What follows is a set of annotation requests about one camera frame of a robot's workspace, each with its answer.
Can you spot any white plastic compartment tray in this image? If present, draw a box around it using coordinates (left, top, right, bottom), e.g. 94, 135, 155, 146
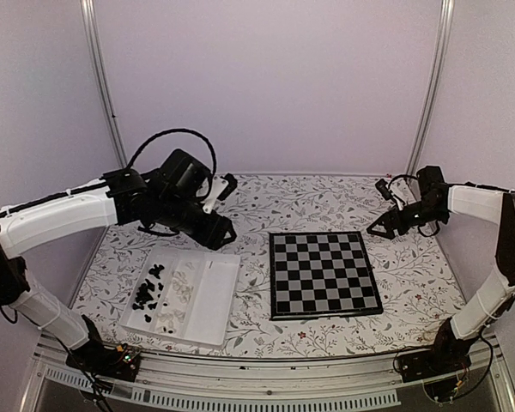
119, 247, 240, 348

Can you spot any pile of white chess pieces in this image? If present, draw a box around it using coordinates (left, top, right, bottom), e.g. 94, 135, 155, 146
154, 259, 197, 336

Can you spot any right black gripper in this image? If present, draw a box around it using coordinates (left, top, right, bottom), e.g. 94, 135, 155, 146
367, 200, 447, 240

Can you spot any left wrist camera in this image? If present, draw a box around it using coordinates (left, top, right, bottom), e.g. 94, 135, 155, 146
203, 173, 238, 214

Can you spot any black silver chess board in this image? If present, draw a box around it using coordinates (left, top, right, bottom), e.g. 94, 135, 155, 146
269, 231, 384, 321

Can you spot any right aluminium frame post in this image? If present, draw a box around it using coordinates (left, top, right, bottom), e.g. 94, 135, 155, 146
406, 0, 455, 174

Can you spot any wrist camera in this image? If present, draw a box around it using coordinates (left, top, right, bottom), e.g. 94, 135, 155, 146
203, 173, 238, 214
375, 179, 392, 201

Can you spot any left aluminium frame post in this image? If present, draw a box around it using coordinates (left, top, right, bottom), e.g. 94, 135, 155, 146
80, 0, 128, 167

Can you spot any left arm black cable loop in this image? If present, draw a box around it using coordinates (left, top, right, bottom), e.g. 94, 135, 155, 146
126, 130, 219, 181

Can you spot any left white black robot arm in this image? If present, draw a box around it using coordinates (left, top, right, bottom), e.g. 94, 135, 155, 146
0, 149, 238, 373

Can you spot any floral patterned table mat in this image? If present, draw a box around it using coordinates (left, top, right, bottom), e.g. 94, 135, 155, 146
73, 175, 464, 359

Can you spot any front aluminium rail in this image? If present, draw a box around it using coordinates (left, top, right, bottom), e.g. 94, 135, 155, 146
20, 335, 515, 411

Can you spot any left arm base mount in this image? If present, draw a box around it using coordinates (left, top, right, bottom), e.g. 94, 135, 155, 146
66, 342, 141, 382

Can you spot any pile of black chess pieces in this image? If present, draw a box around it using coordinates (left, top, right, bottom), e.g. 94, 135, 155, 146
131, 264, 167, 323

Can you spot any aluminium frame post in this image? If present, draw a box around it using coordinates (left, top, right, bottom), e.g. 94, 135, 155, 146
80, 0, 128, 167
406, 0, 455, 174

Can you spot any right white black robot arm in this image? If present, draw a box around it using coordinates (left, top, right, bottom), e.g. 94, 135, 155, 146
367, 166, 515, 374

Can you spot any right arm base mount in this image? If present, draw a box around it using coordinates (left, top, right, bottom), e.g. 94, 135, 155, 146
392, 346, 471, 403

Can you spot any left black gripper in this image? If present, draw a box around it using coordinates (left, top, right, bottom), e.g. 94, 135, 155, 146
156, 195, 238, 251

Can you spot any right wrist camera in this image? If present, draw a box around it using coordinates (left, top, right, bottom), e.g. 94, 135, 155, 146
375, 179, 392, 201

